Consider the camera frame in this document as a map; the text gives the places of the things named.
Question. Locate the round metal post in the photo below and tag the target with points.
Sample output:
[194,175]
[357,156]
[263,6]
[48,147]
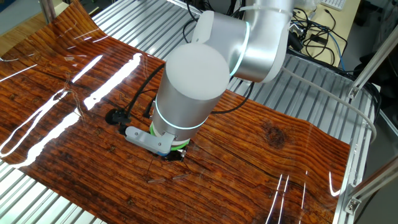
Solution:
[48,11]

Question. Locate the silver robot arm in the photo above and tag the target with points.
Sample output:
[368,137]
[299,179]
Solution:
[186,105]

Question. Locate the aluminium frame bar with bracket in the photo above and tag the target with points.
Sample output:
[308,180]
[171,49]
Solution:
[373,186]

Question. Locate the glossy wood-grain mat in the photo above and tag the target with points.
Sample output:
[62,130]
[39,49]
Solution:
[124,199]

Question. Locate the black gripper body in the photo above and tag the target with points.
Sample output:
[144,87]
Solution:
[175,156]

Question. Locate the white keyboard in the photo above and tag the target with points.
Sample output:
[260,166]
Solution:
[334,3]

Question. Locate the light wooden desk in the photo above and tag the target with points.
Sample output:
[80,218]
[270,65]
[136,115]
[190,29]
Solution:
[349,21]

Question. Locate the black camera on tripod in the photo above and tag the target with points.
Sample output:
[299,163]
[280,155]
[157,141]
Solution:
[295,42]

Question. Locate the slanted aluminium frame post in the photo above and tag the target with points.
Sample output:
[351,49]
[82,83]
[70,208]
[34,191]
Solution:
[373,60]

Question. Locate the black fabric bag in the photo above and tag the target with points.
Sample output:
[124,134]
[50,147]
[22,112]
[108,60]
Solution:
[384,81]

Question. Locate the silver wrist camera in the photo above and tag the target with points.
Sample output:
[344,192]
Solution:
[149,140]

